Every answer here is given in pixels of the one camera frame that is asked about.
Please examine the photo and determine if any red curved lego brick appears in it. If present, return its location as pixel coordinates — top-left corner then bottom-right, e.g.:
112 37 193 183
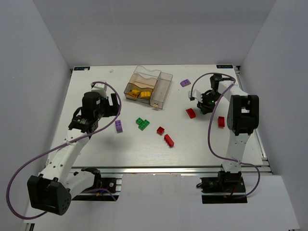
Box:
186 108 196 119

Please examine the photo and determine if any yellow upside-down lego brick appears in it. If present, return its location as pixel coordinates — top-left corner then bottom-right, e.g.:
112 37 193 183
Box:
127 92 138 99

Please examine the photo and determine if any yellow rounded lego brick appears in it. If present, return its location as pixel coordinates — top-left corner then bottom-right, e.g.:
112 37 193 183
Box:
140 91 151 100

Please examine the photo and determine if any green 2x2 lego brick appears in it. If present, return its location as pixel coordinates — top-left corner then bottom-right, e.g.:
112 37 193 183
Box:
136 117 144 125

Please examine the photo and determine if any green 2x4 lego brick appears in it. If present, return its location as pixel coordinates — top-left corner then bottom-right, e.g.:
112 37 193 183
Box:
138 120 150 131

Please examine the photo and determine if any red 2x2 lego brick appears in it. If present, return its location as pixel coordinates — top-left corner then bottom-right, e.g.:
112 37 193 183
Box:
156 127 165 135

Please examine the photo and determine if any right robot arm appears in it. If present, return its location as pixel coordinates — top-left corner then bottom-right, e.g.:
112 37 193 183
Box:
190 73 259 174

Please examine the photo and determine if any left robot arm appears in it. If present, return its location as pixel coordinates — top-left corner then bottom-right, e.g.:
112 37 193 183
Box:
27 81 121 216

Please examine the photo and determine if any purple 2x4 lego brick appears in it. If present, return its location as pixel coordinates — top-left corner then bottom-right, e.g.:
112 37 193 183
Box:
115 120 123 133

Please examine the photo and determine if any red lego brick far right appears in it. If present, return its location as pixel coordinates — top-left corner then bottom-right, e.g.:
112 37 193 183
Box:
218 116 225 128

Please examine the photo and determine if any purple sloped lego brick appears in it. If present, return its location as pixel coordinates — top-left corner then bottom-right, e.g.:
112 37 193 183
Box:
180 79 191 87

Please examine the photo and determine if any clear stepped organizer tray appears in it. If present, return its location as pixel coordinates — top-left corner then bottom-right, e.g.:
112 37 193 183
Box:
124 65 161 104

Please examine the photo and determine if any dark label sticker right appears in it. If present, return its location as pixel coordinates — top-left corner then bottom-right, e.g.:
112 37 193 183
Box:
216 64 233 69

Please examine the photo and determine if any dark label sticker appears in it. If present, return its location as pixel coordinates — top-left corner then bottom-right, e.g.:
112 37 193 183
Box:
216 64 233 69
73 66 90 71

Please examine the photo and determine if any dark label sticker left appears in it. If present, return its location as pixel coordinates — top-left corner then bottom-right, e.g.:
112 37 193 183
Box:
73 66 90 71

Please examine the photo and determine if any clear long drawer box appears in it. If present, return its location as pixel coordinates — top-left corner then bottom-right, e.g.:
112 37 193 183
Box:
150 72 173 109

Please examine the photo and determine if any red 2x4 lego on side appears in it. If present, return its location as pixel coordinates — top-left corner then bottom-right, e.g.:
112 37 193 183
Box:
164 134 174 147

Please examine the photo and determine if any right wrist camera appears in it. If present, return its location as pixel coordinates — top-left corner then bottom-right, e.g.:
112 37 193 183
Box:
188 90 203 103

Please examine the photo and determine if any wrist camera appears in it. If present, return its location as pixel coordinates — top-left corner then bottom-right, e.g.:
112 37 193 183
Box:
91 82 107 98
188 90 203 103

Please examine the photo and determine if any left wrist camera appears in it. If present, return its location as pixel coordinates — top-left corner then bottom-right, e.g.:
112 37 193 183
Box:
91 82 107 98

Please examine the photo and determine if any aluminium right side rail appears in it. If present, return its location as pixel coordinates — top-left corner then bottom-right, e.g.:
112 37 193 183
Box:
231 66 270 167

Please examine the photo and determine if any aluminium rail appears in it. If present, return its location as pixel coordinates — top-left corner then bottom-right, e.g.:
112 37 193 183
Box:
69 166 272 174
231 66 270 167

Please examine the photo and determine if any aluminium front rail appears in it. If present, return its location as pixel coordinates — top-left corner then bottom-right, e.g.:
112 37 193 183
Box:
69 166 272 174

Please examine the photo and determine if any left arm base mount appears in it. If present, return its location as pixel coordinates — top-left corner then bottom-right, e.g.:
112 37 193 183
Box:
65 167 122 201

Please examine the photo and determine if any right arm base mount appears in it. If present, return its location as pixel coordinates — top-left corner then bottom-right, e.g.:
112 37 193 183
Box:
196 170 247 204

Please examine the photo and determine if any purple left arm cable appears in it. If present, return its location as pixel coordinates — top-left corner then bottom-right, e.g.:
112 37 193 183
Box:
6 81 122 220

